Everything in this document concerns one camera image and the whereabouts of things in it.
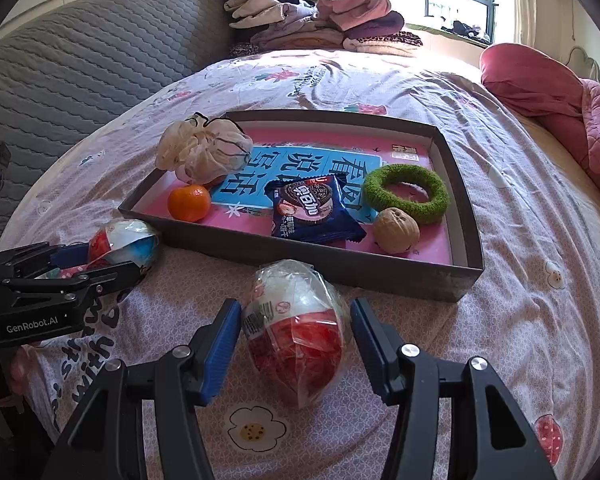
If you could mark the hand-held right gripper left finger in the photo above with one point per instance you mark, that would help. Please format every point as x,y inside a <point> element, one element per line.
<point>222,345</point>

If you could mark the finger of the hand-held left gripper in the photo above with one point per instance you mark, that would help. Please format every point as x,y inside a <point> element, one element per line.
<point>115,275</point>
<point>70,256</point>

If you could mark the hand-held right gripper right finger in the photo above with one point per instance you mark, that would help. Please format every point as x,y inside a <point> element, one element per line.
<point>367,345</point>

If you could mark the red and blue egg toy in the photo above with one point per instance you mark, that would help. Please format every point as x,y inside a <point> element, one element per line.
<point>127,245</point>

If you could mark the shallow grey cardboard box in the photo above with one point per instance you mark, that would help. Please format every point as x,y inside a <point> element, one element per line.
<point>380,270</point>

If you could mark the blue cookie packet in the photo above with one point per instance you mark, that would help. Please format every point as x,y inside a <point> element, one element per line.
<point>312,210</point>

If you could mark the person's left hand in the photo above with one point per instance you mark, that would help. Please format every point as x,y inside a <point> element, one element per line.
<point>21,366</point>

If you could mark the walnut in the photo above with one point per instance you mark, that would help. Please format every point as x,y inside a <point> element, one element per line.
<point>396,230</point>

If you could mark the grey quilted headboard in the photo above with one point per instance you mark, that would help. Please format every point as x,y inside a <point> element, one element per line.
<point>80,60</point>

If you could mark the pink printed bed sheet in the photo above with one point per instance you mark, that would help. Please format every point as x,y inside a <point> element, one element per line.
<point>520,220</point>

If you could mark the pink quilted blanket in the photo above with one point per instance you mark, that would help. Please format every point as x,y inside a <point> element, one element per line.
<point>540,85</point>

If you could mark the pile of folded clothes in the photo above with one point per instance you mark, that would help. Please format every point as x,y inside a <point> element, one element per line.
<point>300,15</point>

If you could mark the dark clothes on windowsill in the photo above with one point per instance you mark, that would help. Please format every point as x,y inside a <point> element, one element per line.
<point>465,30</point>

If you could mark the cream curtain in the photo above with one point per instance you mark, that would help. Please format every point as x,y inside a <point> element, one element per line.
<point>524,0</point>

